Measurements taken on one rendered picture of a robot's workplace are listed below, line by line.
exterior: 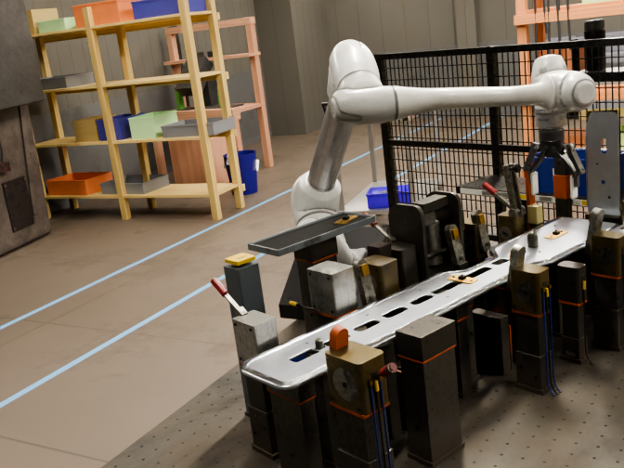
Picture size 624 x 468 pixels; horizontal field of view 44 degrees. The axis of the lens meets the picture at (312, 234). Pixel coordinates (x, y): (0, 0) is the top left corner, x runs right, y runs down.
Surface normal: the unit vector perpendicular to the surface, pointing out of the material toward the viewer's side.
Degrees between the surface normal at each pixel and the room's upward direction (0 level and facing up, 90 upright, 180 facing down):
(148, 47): 90
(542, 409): 0
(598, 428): 0
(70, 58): 90
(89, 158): 90
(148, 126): 90
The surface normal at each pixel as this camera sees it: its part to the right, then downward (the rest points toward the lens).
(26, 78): 0.95, -0.04
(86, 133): -0.38, 0.29
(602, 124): -0.75, 0.26
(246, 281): 0.65, 0.12
